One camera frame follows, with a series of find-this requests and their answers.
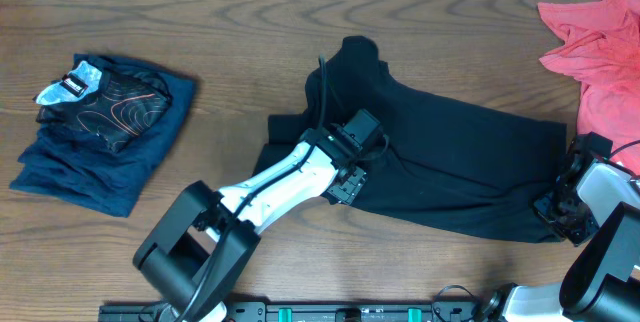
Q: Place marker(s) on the folded navy blue shirt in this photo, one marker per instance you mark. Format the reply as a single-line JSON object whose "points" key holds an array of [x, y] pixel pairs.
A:
{"points": [[79, 168]]}

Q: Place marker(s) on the folded black patterned shirt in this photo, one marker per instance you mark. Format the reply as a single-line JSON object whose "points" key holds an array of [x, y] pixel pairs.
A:
{"points": [[112, 102]]}

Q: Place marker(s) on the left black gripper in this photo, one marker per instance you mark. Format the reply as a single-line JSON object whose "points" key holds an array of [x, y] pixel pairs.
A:
{"points": [[347, 186]]}

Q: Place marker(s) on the black t-shirt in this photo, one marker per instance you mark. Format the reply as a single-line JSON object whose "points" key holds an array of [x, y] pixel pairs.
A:
{"points": [[446, 164]]}

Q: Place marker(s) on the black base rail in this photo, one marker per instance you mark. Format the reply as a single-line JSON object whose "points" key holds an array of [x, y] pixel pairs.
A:
{"points": [[453, 303]]}

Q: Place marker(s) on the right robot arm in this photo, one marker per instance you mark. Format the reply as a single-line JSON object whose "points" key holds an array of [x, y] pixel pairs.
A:
{"points": [[594, 204]]}

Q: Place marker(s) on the coral red shirt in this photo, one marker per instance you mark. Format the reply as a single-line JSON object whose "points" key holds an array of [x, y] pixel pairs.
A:
{"points": [[601, 51]]}

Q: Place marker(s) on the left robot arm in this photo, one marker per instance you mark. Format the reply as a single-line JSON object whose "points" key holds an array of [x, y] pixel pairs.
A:
{"points": [[199, 248]]}

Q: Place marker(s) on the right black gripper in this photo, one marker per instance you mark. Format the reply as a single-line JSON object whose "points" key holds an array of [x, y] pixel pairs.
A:
{"points": [[577, 236]]}

